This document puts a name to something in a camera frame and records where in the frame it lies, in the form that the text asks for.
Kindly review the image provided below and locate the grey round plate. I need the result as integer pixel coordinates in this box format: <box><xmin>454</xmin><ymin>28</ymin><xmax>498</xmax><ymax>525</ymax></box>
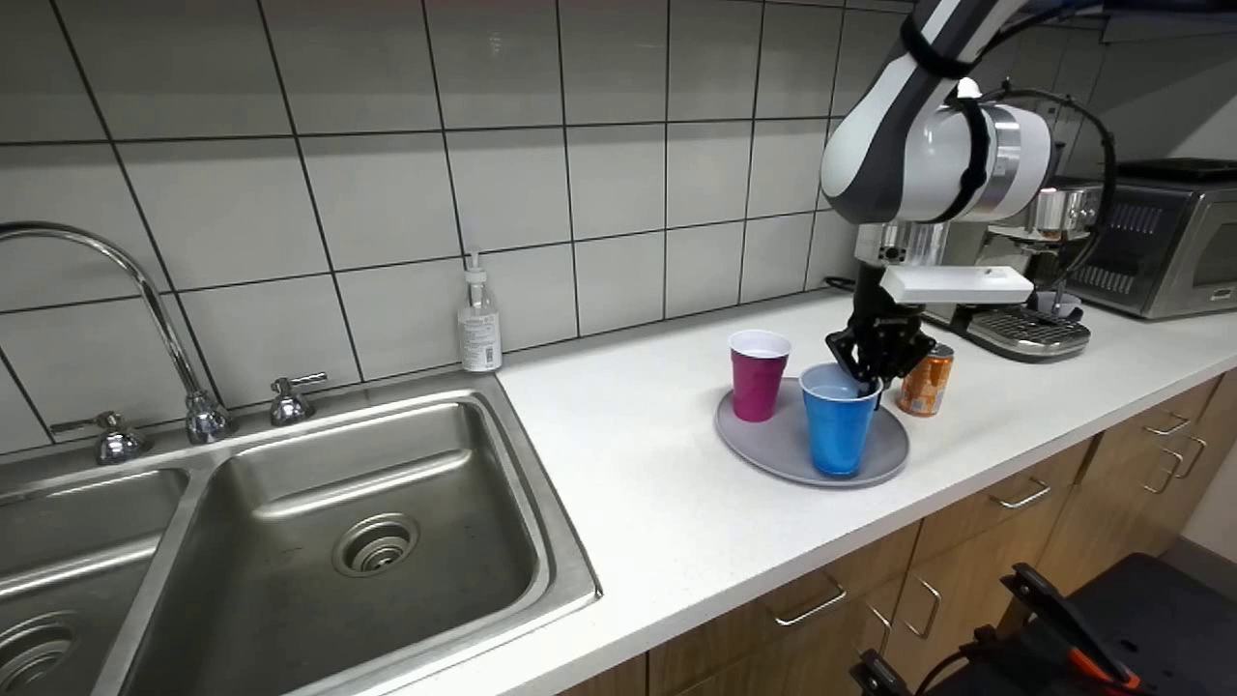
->
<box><xmin>713</xmin><ymin>369</ymin><xmax>914</xmax><ymax>493</ymax></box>

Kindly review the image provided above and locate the clear soap pump bottle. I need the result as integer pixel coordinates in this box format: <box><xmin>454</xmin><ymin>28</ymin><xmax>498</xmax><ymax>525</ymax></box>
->
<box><xmin>454</xmin><ymin>246</ymin><xmax>507</xmax><ymax>377</ymax></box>

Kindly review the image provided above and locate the stainless steel espresso machine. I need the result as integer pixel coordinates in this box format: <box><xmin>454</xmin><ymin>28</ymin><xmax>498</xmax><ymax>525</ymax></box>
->
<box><xmin>942</xmin><ymin>168</ymin><xmax>1115</xmax><ymax>363</ymax></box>

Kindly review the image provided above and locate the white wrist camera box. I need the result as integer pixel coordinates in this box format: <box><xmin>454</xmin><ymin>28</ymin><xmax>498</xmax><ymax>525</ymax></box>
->
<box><xmin>881</xmin><ymin>259</ymin><xmax>1040</xmax><ymax>309</ymax></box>

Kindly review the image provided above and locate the magenta plastic cup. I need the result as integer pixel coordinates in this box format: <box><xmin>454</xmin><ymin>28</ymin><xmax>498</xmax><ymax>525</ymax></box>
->
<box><xmin>726</xmin><ymin>327</ymin><xmax>794</xmax><ymax>424</ymax></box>

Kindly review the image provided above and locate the metal drawer handle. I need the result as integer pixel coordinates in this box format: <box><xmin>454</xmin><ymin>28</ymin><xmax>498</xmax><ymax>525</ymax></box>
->
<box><xmin>768</xmin><ymin>583</ymin><xmax>856</xmax><ymax>635</ymax></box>
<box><xmin>1143</xmin><ymin>411</ymin><xmax>1199</xmax><ymax>443</ymax></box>
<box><xmin>990</xmin><ymin>474</ymin><xmax>1061</xmax><ymax>514</ymax></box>

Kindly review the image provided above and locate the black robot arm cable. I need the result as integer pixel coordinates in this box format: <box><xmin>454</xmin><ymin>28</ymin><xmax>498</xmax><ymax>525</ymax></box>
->
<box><xmin>986</xmin><ymin>82</ymin><xmax>1120</xmax><ymax>242</ymax></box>

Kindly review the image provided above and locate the orange soda can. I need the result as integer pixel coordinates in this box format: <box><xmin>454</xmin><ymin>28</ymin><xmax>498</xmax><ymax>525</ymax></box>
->
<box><xmin>892</xmin><ymin>338</ymin><xmax>959</xmax><ymax>420</ymax></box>

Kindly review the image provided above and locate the chrome gooseneck faucet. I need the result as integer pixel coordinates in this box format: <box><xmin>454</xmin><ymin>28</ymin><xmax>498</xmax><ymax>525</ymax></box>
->
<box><xmin>0</xmin><ymin>219</ymin><xmax>236</xmax><ymax>448</ymax></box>

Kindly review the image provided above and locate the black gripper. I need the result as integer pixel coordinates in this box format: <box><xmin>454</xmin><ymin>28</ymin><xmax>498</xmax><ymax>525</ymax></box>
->
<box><xmin>824</xmin><ymin>265</ymin><xmax>939</xmax><ymax>390</ymax></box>

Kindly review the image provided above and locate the black cart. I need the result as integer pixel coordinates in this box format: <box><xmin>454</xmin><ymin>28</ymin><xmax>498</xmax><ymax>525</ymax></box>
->
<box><xmin>926</xmin><ymin>547</ymin><xmax>1237</xmax><ymax>696</ymax></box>

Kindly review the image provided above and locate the blue plastic cup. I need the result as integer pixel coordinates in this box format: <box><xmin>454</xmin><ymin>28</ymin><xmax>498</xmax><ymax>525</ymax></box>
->
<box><xmin>799</xmin><ymin>358</ymin><xmax>886</xmax><ymax>483</ymax></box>

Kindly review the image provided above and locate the chrome faucet knob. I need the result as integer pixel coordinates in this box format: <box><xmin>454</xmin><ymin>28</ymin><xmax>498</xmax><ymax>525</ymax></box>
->
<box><xmin>49</xmin><ymin>405</ymin><xmax>146</xmax><ymax>467</ymax></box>
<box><xmin>263</xmin><ymin>369</ymin><xmax>328</xmax><ymax>429</ymax></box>

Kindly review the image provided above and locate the orange and black clamp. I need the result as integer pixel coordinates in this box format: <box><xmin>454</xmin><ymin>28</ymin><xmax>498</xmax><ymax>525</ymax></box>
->
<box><xmin>998</xmin><ymin>560</ymin><xmax>1149</xmax><ymax>696</ymax></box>

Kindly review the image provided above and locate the stainless steel double sink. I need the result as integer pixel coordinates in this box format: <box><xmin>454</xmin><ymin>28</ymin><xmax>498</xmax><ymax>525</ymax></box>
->
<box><xmin>0</xmin><ymin>369</ymin><xmax>607</xmax><ymax>696</ymax></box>

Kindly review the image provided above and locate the wooden base cabinet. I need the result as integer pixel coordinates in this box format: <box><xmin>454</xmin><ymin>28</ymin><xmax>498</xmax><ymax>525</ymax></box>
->
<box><xmin>557</xmin><ymin>369</ymin><xmax>1237</xmax><ymax>696</ymax></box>

